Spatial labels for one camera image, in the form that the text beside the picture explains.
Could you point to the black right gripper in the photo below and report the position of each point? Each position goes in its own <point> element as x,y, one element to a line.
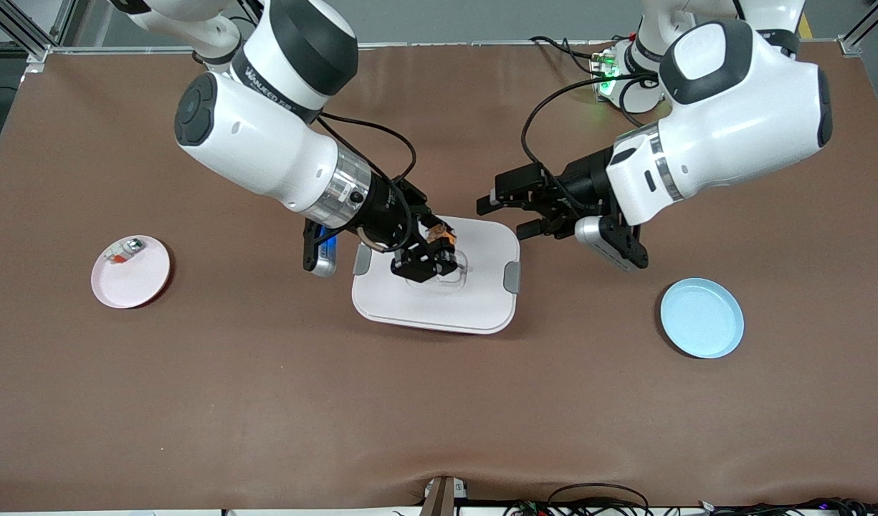
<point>385,215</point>

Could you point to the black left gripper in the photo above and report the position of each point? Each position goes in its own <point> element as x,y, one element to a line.
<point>584,180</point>

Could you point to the orange push-button switch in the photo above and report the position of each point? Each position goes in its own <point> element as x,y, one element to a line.
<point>442,233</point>

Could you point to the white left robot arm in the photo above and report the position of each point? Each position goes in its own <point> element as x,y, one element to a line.
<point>740,122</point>

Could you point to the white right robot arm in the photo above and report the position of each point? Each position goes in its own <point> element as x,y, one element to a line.
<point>252,143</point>

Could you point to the white lidded storage box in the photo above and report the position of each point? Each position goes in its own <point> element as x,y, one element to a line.
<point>482,301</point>

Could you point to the light blue round plate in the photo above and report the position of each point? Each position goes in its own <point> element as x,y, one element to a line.
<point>702,319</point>

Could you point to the brown table cover mat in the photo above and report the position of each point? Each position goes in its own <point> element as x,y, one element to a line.
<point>266,394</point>

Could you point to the pale pink round plate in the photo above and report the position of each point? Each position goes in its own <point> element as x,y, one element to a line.
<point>134,290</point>

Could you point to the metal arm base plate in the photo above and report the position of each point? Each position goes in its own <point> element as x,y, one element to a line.
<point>596,72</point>

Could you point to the silver table edge rail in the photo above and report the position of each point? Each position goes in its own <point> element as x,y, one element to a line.
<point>446,44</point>

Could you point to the small white mount bracket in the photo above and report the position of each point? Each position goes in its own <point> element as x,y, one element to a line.
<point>461,490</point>

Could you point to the brown camera mount post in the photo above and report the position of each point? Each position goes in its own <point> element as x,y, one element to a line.
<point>438,502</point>

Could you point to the grey switch with orange block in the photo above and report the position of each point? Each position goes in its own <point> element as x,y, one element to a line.
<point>129,247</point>

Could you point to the aluminium frame profile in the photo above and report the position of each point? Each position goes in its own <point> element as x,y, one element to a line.
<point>851,44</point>
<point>24,32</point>

